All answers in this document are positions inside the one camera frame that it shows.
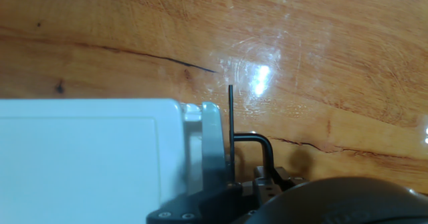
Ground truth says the white plastic drawer cabinet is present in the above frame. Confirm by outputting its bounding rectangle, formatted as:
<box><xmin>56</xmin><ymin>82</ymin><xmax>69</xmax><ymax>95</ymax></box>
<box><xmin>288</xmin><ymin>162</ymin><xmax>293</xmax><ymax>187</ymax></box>
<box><xmin>0</xmin><ymin>98</ymin><xmax>188</xmax><ymax>224</ymax></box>

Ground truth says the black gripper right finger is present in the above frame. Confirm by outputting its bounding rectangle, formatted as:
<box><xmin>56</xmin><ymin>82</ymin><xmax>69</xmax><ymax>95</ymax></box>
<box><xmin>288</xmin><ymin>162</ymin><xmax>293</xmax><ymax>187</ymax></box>
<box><xmin>252</xmin><ymin>165</ymin><xmax>309</xmax><ymax>205</ymax></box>

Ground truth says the white drawer with black handle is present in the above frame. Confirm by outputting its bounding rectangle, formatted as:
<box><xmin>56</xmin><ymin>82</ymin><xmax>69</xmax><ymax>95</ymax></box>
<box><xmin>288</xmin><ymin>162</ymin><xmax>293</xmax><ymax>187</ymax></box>
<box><xmin>181</xmin><ymin>84</ymin><xmax>276</xmax><ymax>198</ymax></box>

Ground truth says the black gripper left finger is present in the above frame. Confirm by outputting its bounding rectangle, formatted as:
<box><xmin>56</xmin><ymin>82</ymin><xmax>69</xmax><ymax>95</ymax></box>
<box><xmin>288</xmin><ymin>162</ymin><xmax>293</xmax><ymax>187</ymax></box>
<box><xmin>145</xmin><ymin>181</ymin><xmax>262</xmax><ymax>224</ymax></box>

